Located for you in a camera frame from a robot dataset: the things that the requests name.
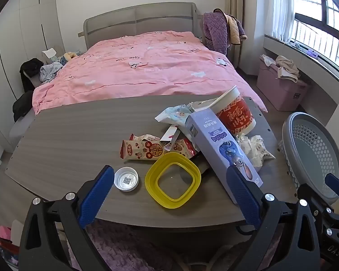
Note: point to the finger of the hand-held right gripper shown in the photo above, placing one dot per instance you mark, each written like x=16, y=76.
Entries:
x=313, y=194
x=336, y=185

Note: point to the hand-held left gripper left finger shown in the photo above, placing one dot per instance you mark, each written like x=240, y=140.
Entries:
x=97, y=193

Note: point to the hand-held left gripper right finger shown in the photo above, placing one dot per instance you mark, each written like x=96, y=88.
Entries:
x=243, y=196

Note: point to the grey perforated plastic basket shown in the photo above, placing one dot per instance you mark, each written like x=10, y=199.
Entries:
x=308, y=146

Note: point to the white tissue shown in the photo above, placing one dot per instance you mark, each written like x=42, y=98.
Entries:
x=243, y=145

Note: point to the red white paper cup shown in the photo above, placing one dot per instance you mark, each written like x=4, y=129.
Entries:
x=237, y=115

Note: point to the white bottle cap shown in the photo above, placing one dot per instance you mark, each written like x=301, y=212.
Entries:
x=126, y=179

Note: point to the white printed plastic wrapper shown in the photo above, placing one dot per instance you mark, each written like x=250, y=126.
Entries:
x=261, y=151

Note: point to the cream red snack wrapper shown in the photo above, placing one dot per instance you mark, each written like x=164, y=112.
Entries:
x=141, y=150

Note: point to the white red paper strip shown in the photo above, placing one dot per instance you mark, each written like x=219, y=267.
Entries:
x=171, y=134

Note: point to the pink plastic item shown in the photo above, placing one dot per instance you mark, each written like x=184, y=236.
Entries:
x=5, y=233

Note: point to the wet wipes packet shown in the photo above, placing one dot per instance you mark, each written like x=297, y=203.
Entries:
x=172, y=114

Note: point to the pink storage box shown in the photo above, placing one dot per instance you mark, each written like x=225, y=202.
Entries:
x=274, y=90

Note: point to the black cloth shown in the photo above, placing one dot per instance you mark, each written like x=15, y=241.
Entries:
x=22, y=104

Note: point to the beige clothes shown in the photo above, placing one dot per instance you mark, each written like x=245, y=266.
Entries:
x=288, y=67

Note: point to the pink duvet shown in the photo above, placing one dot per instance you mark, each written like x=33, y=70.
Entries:
x=144, y=73

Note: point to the pale clothes pile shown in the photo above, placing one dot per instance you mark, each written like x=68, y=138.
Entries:
x=49, y=72

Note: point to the small purple item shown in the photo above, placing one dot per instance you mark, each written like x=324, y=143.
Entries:
x=312, y=53

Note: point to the white cloth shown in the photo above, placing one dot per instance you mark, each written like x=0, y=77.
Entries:
x=267, y=60

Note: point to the yellow plush toy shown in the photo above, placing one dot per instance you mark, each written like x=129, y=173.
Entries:
x=70, y=55

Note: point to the black clothing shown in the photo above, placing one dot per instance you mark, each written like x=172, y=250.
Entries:
x=29, y=67

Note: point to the white tissue box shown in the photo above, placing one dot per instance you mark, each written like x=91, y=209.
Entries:
x=49, y=53

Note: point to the purple quilted jacket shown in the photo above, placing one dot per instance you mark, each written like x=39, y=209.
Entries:
x=214, y=31

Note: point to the window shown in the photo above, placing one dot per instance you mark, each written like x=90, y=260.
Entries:
x=327, y=14

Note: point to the white wardrobe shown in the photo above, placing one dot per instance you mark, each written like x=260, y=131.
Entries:
x=25, y=19

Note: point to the white sheer curtain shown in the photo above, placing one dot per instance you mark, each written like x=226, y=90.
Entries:
x=279, y=5

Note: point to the beige curtain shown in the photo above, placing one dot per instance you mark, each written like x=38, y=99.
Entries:
x=234, y=0

